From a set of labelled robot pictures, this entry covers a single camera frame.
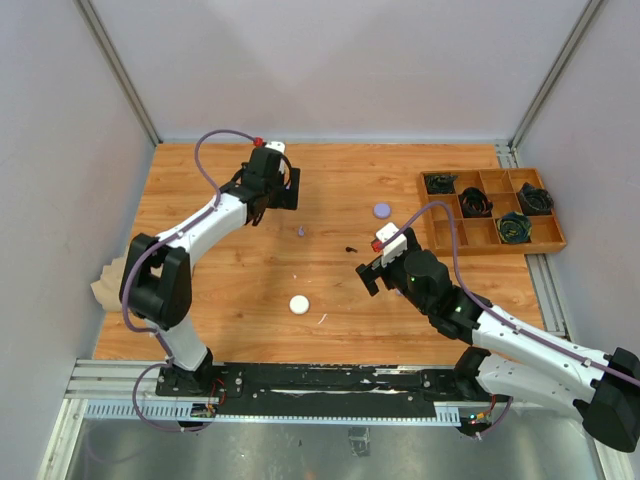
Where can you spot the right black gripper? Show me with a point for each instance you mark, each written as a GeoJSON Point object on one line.
{"type": "Point", "coordinates": [370, 272]}

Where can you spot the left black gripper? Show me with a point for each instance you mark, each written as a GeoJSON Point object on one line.
{"type": "Point", "coordinates": [286, 197]}

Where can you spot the white earbud charging case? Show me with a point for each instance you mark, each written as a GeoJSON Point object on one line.
{"type": "Point", "coordinates": [299, 304]}

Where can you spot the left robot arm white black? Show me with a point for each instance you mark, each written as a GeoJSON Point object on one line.
{"type": "Point", "coordinates": [156, 290]}

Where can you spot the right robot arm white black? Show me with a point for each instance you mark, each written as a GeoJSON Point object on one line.
{"type": "Point", "coordinates": [508, 357]}

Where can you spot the purple charging case right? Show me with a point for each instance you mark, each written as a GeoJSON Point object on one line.
{"type": "Point", "coordinates": [382, 210]}

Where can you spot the rolled dark tie top left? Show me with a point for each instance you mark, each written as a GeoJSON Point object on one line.
{"type": "Point", "coordinates": [440, 184]}

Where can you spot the rolled dark tie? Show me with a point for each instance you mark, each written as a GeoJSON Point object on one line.
{"type": "Point", "coordinates": [440, 184]}
{"type": "Point", "coordinates": [535, 201]}

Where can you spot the rolled black tie centre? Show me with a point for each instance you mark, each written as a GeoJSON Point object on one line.
{"type": "Point", "coordinates": [475, 204]}

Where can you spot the wooden compartment tray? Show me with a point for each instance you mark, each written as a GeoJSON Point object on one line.
{"type": "Point", "coordinates": [446, 226]}

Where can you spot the rolled blue yellow tie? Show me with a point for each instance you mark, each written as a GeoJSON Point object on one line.
{"type": "Point", "coordinates": [514, 228]}

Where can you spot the rolled dark tie right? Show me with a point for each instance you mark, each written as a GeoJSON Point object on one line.
{"type": "Point", "coordinates": [535, 201]}

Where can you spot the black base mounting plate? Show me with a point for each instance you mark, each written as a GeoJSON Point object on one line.
{"type": "Point", "coordinates": [326, 388]}

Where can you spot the beige folded cloth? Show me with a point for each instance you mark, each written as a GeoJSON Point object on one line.
{"type": "Point", "coordinates": [106, 288]}

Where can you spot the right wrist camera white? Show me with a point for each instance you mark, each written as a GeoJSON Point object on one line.
{"type": "Point", "coordinates": [390, 243]}

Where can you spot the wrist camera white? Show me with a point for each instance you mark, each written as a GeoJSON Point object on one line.
{"type": "Point", "coordinates": [276, 146]}
{"type": "Point", "coordinates": [390, 243]}

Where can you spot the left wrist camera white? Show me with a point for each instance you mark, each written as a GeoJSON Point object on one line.
{"type": "Point", "coordinates": [276, 146]}

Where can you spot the white slotted cable duct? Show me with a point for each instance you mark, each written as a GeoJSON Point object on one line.
{"type": "Point", "coordinates": [194, 412]}

